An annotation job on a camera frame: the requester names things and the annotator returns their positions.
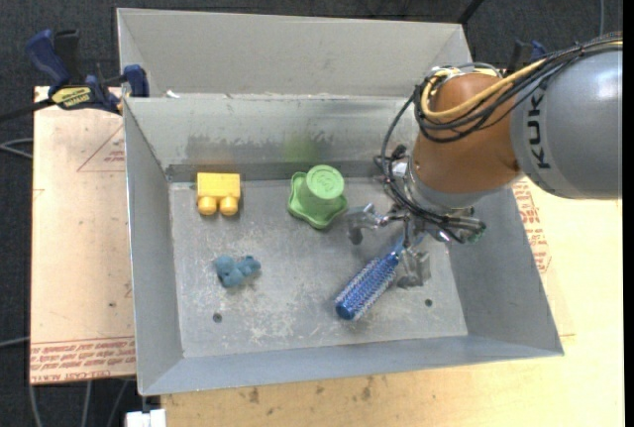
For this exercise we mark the blue round hair brush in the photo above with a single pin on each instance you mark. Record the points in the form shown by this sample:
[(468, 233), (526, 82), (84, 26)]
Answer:
[(366, 286)]

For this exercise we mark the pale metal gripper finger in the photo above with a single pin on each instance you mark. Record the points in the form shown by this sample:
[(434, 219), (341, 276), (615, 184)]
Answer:
[(415, 269), (357, 221)]

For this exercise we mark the blue toy animal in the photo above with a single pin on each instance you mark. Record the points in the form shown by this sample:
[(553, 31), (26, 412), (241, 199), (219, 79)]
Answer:
[(233, 270)]

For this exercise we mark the yellow toy building block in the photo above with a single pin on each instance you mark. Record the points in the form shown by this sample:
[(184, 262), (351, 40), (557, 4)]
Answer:
[(218, 189)]

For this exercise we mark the black cylinder on white bracket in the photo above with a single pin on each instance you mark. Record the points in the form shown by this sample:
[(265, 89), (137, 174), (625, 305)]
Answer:
[(399, 163)]

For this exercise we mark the brown cardboard board red print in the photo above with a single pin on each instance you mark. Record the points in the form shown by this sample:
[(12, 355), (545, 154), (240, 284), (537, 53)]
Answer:
[(79, 227)]

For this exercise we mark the green cup with star base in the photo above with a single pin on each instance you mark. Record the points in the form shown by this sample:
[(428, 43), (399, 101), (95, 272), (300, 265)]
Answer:
[(317, 197)]

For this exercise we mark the grey metal bin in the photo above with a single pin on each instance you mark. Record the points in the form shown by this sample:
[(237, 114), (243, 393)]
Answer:
[(297, 276)]

